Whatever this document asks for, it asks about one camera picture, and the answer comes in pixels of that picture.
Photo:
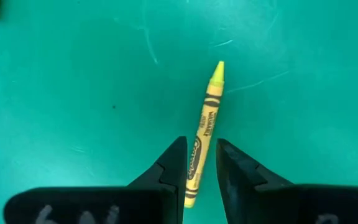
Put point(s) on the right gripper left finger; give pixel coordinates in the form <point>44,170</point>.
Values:
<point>120,205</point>

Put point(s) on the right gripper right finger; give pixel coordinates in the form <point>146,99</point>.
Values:
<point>259,202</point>

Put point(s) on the yellow crayon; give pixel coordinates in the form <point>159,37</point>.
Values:
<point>208,118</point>

